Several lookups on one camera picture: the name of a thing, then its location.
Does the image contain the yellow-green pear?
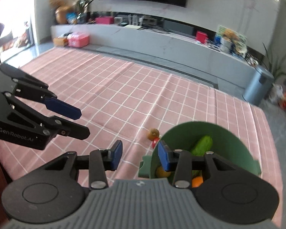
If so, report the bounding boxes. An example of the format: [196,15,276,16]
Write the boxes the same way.
[155,166,171,178]

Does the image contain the green cucumber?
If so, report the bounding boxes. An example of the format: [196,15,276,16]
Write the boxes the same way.
[191,135,213,156]

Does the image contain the orange tangerine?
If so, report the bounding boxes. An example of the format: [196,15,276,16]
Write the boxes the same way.
[192,176,203,188]

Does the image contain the red cherry tomato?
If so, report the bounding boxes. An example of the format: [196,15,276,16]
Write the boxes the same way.
[152,138,160,149]

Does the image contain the small brown kiwi near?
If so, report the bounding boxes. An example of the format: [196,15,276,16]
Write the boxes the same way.
[147,128,160,141]

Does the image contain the pink checkered tablecloth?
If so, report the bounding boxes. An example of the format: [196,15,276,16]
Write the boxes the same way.
[0,46,284,228]

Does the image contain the green colander bowl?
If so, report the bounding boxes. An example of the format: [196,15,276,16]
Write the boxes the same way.
[138,122,261,183]

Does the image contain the pink storage box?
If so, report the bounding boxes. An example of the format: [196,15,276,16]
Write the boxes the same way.
[67,32,90,48]

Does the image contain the pink box on cabinet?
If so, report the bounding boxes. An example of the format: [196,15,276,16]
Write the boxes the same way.
[95,16,114,25]

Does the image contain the brown round vase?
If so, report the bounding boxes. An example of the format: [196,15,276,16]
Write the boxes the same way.
[55,5,73,24]

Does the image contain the white wifi router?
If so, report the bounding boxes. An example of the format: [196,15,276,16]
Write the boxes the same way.
[126,15,144,30]

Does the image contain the blue-grey pedal trash bin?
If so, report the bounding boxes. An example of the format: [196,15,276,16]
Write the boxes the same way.
[242,65,274,106]

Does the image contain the grey tv cabinet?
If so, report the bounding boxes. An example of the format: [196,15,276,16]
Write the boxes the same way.
[51,24,256,88]

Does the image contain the green plant on cabinet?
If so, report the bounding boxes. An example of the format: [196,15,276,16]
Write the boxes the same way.
[75,0,94,24]

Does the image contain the red box on cabinet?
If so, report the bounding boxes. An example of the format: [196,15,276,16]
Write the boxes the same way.
[196,31,208,44]

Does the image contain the white plastic bag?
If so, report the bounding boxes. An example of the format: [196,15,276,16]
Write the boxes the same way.
[269,84,283,104]

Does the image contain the teddy bear bouquet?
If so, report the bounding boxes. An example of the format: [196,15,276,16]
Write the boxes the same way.
[214,25,247,58]

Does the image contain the potted plant beside bin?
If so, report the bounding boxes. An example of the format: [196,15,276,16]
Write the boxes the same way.
[261,43,286,83]

